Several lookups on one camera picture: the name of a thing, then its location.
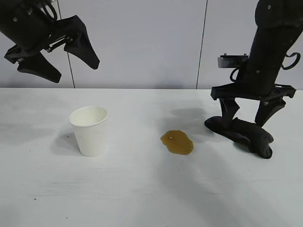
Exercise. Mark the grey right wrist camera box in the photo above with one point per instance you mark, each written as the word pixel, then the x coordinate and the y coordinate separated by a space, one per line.
pixel 230 62

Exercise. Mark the brown liquid spill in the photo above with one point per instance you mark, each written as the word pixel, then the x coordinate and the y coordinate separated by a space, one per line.
pixel 177 143

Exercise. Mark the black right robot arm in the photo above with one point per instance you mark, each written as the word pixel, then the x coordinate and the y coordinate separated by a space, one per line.
pixel 272 35

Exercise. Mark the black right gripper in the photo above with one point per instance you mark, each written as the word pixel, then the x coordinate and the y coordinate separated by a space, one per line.
pixel 258 87

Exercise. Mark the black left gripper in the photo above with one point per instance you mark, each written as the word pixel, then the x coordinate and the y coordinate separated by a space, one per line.
pixel 30 30

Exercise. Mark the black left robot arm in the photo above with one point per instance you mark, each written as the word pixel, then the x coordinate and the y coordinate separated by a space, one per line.
pixel 9 4

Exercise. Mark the white paper cup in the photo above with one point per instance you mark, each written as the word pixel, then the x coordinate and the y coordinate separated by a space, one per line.
pixel 91 139

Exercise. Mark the dark purple-lined cloth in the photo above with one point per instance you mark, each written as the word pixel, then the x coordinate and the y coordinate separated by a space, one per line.
pixel 251 134

